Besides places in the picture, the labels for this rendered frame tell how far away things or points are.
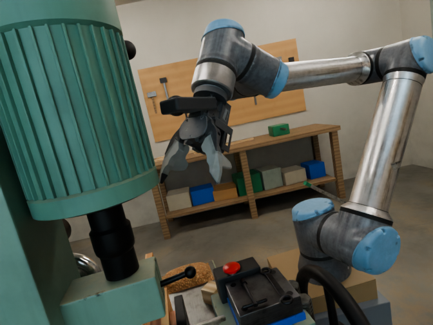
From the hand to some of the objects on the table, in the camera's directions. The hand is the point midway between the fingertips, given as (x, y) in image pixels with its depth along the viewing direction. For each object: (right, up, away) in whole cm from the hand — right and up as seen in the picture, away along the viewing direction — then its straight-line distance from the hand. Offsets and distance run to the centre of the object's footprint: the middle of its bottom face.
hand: (183, 183), depth 52 cm
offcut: (+6, -25, +8) cm, 27 cm away
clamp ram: (+5, -28, -6) cm, 29 cm away
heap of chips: (-1, -25, +18) cm, 31 cm away
